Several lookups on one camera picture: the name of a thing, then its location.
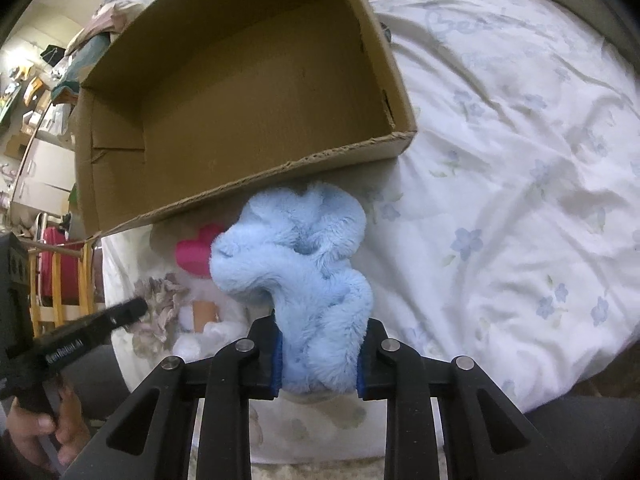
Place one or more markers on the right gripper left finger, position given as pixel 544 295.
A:
pixel 181 408

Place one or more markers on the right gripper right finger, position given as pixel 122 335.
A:
pixel 452 409

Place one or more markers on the beige lace scrunchie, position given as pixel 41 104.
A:
pixel 154 333

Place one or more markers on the white fluffy sock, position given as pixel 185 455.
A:
pixel 232 325

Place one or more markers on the light blue fluffy scrunchie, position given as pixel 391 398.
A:
pixel 294 250

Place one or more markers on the person's left hand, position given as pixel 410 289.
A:
pixel 26 428

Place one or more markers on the wooden chair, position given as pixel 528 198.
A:
pixel 48 307

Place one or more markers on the orange adhesive bandage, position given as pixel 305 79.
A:
pixel 204 312

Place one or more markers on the white cabinet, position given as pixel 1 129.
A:
pixel 45 179

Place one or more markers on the pink rubber duck toy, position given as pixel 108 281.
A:
pixel 193 254

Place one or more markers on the white floral bed sheet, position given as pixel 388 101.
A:
pixel 508 230

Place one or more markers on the brown cardboard box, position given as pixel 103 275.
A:
pixel 200 98

